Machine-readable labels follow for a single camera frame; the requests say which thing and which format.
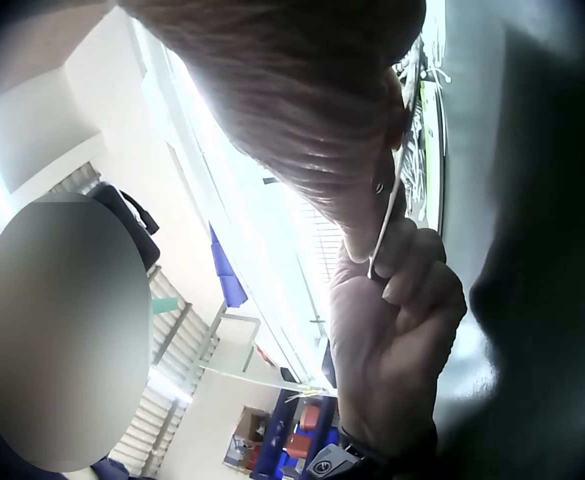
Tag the person's left hand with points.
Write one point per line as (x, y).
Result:
(387, 360)

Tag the person's right hand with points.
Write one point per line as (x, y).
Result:
(297, 85)

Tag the person's left fingers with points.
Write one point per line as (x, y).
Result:
(422, 270)

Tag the person's right fingers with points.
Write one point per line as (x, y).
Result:
(372, 200)

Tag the bright window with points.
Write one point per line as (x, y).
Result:
(252, 210)

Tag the large dark blurred object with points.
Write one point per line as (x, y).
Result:
(547, 225)

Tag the blue storage bins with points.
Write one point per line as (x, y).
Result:
(228, 280)

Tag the black wrist band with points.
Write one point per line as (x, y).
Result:
(352, 447)

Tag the blue rack with bins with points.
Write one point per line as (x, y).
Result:
(305, 435)

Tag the cardboard box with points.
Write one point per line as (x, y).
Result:
(250, 432)

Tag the black bag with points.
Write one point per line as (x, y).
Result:
(127, 215)

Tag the white corrugated shutter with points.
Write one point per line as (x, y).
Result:
(177, 360)

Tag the white metal frame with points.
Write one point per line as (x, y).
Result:
(232, 340)

